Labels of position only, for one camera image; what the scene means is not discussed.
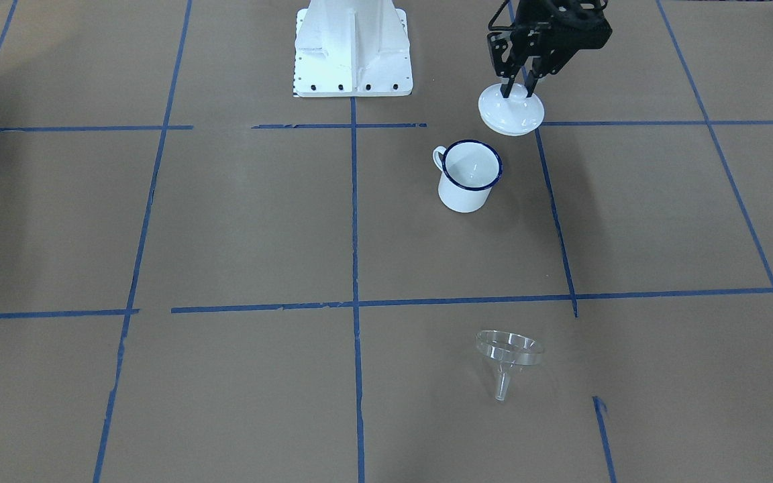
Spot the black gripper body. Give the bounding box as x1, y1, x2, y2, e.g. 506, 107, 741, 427
486, 1, 613, 82

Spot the clear plastic funnel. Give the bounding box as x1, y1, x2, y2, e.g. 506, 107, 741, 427
475, 329, 545, 403

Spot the white enamel cup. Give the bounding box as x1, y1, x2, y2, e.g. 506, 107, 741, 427
432, 140, 503, 213

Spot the white camera pillar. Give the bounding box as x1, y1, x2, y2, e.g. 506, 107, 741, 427
293, 1, 413, 98

